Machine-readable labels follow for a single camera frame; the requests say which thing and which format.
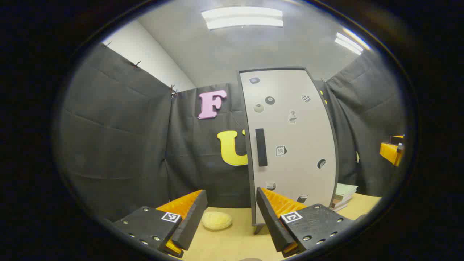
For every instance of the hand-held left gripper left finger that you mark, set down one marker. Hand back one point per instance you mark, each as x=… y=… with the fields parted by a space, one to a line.
x=192 y=221

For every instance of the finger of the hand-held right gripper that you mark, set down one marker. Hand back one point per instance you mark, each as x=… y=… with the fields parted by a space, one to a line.
x=390 y=150

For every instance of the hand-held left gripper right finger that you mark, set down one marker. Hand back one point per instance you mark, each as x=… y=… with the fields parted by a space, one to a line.
x=270 y=221

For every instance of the round brown coaster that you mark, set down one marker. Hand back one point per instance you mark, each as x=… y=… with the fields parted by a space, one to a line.
x=250 y=260

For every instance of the grey cabinet door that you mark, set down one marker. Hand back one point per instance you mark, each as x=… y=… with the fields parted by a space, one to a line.
x=293 y=134

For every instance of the grey cabinet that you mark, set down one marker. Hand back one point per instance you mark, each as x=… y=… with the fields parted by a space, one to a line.
x=259 y=228

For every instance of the yellow round sponge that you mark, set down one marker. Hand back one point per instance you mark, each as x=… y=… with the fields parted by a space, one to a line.
x=216 y=220

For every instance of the stack of books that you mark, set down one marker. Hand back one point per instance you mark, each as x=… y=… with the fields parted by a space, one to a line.
x=344 y=192

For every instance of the black backdrop cloth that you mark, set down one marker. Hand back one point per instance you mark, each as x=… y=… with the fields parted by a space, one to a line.
x=119 y=137

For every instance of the long ceiling light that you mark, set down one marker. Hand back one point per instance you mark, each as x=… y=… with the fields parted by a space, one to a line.
x=348 y=43
x=242 y=17

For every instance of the black binder clip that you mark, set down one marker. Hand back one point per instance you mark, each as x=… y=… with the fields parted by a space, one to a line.
x=136 y=64
x=174 y=90

